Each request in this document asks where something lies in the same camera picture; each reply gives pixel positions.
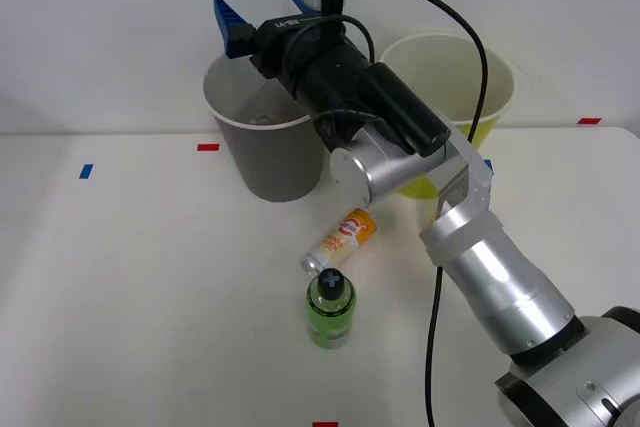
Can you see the silver and black right arm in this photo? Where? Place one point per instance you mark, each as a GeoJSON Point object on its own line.
{"type": "Point", "coordinates": [490, 272]}

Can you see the white and orange drink can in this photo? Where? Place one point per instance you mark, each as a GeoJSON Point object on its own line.
{"type": "Point", "coordinates": [345, 239]}

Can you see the green plastic bottle black cap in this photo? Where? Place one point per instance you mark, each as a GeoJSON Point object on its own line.
{"type": "Point", "coordinates": [330, 322]}

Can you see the yellow-green plastic waste bin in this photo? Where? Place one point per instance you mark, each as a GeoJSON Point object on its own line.
{"type": "Point", "coordinates": [440, 77]}

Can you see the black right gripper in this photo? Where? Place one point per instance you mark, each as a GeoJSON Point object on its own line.
{"type": "Point", "coordinates": [275, 44]}

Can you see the grey plastic waste bin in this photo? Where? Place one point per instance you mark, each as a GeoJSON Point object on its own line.
{"type": "Point", "coordinates": [270, 167]}

